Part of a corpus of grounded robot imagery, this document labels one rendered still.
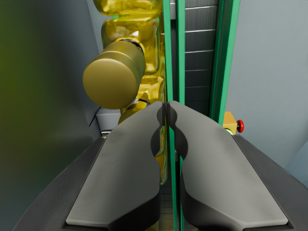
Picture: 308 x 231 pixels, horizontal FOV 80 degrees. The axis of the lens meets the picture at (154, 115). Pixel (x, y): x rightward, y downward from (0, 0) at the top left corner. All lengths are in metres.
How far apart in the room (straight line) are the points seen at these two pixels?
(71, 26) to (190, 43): 0.24
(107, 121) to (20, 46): 0.29
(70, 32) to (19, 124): 0.24
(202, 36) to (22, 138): 0.33
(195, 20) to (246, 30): 0.20
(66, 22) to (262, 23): 0.44
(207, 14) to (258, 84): 0.30
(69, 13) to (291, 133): 0.72
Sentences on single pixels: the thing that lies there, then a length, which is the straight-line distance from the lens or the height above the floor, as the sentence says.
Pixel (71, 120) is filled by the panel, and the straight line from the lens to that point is 0.32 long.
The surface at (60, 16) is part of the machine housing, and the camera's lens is 0.41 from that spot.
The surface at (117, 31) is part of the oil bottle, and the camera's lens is 0.18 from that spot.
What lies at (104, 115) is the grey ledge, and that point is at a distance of 0.48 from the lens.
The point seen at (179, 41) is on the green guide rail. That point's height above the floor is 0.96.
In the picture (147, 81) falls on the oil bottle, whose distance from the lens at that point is 0.20.
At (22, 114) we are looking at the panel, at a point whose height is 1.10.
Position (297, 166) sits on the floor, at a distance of 2.23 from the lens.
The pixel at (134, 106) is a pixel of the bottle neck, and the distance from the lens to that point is 0.18.
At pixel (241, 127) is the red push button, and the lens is 0.61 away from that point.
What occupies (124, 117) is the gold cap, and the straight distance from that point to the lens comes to 0.17.
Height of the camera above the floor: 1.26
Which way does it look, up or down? 58 degrees down
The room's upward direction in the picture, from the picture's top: 175 degrees counter-clockwise
